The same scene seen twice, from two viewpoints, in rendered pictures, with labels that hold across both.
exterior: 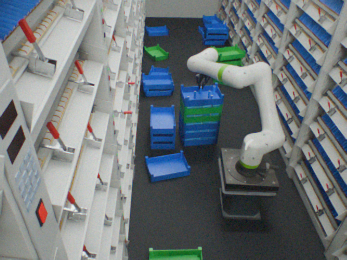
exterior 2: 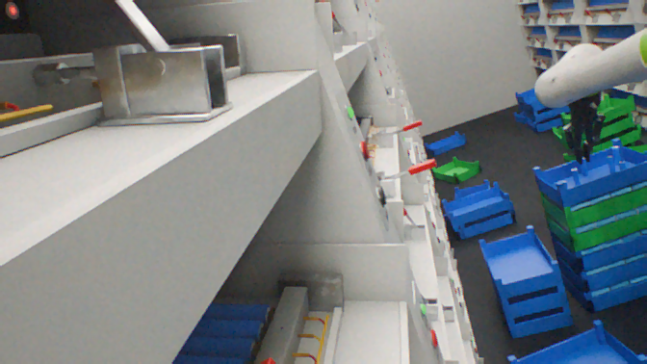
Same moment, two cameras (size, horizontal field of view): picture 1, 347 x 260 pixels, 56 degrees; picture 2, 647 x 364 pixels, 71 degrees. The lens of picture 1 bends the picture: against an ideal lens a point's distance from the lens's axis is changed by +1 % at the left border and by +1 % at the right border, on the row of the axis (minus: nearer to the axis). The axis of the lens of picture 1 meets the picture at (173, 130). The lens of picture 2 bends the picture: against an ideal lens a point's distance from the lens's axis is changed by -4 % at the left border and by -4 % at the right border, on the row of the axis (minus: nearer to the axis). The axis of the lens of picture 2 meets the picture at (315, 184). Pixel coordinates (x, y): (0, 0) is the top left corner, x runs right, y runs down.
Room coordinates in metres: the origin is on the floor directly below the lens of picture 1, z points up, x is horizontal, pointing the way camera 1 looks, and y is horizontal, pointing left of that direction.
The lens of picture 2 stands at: (0.60, 0.15, 1.09)
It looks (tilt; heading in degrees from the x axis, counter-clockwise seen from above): 14 degrees down; 19
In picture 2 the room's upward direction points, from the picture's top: 22 degrees counter-clockwise
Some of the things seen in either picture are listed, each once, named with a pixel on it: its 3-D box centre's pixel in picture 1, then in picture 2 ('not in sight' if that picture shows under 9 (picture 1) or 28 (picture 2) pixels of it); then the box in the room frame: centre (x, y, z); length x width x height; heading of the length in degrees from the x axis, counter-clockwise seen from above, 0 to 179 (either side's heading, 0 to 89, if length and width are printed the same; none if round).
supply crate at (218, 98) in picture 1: (201, 93); (592, 170); (2.16, -0.21, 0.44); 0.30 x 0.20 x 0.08; 100
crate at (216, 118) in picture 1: (199, 110); (602, 214); (2.16, -0.21, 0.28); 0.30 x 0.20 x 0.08; 100
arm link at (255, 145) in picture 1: (254, 149); not in sight; (1.45, -0.48, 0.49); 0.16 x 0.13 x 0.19; 123
